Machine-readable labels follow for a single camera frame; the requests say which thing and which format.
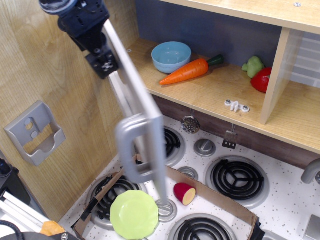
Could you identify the red toy radish half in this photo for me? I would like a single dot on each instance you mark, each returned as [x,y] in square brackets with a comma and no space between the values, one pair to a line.
[184,193]

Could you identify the stove burner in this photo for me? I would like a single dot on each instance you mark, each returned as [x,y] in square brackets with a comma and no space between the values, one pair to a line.
[240,179]
[201,226]
[100,214]
[174,145]

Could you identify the red toy pepper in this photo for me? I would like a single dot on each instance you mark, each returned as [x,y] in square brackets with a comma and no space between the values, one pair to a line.
[261,80]

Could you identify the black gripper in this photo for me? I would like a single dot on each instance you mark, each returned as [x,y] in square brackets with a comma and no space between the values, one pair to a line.
[84,22]

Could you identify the back left stove burner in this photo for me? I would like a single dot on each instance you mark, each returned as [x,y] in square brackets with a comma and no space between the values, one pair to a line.
[174,145]

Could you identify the back right stove burner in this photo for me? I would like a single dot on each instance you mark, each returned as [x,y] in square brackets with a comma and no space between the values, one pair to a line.
[240,179]

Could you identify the grey stove knob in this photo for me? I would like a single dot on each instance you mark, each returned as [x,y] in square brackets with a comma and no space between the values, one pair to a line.
[167,210]
[189,171]
[204,148]

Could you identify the brown cardboard box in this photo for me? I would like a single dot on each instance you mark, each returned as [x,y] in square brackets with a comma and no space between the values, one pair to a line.
[212,197]

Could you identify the grey stove knob front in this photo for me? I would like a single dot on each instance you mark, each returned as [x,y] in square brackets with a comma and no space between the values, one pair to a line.
[167,210]

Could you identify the front left stove burner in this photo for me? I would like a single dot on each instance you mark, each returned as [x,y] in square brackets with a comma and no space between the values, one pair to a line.
[100,214]

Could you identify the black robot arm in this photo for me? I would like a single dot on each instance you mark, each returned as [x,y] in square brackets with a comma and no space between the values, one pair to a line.
[57,7]

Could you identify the green plate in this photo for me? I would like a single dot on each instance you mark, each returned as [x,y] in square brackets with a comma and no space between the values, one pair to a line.
[134,215]

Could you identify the light blue bowl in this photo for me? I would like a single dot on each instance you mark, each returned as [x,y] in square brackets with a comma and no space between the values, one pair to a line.
[170,56]

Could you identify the grey wall holder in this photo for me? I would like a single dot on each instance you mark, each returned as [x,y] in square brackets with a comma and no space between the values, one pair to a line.
[28,126]

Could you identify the grey stove knob middle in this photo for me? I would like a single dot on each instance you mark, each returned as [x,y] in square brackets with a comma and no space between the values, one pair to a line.
[189,171]

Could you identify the small metal toy spatula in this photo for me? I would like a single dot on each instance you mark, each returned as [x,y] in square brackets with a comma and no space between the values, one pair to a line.
[230,138]

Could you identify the wooden shelf unit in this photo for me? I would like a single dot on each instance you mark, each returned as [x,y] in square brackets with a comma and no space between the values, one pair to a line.
[289,111]

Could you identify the orange toy carrot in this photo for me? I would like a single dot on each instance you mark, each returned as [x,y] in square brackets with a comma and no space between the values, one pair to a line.
[192,70]

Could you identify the green toy broccoli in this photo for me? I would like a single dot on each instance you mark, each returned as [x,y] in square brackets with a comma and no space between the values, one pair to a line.
[253,66]

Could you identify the metal toy strainer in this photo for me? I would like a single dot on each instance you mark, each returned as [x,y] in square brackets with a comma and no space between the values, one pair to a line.
[190,124]

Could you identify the grey microwave door with handle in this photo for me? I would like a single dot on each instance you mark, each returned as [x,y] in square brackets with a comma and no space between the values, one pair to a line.
[140,135]

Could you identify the orange cloth piece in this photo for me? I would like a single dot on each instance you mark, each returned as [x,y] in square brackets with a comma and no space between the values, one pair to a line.
[51,228]

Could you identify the white plastic door latch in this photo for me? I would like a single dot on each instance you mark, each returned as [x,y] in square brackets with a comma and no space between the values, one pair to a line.
[235,106]

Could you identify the front right stove burner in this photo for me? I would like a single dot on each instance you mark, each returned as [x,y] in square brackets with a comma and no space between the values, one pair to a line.
[201,226]

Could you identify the grey stove knob back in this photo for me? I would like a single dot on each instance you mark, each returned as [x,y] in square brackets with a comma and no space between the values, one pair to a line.
[204,148]

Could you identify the grey faucet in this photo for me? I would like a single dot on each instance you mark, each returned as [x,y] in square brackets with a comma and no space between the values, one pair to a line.
[312,172]

